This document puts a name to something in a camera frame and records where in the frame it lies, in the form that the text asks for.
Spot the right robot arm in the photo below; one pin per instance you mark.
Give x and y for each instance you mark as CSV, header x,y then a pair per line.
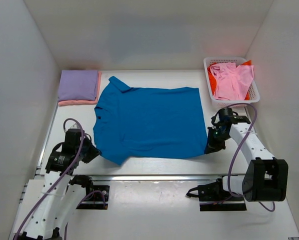
x,y
266,177

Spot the folded purple t-shirt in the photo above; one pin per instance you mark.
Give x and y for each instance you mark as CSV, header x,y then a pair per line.
x,y
78,85

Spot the folded salmon pink t-shirt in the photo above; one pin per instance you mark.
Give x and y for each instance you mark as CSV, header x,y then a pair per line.
x,y
89,102

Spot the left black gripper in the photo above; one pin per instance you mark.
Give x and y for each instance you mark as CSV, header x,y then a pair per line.
x,y
94,152

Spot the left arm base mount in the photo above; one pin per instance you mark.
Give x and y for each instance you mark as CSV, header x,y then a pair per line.
x,y
96,197

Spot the orange t-shirt in basket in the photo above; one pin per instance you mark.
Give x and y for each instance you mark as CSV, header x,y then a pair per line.
x,y
212,77

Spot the white plastic laundry basket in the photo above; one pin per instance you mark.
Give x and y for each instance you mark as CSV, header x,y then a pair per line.
x,y
253,94

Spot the pink t-shirt in basket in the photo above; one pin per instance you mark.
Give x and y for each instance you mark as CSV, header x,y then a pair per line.
x,y
232,80

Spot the blue polo t-shirt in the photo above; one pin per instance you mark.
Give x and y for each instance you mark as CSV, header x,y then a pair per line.
x,y
149,122

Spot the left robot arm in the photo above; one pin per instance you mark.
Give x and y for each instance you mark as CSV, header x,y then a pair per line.
x,y
62,192

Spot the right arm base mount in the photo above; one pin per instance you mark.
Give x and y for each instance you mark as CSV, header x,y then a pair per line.
x,y
213,198

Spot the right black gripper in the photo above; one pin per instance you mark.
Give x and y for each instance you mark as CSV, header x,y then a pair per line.
x,y
212,146

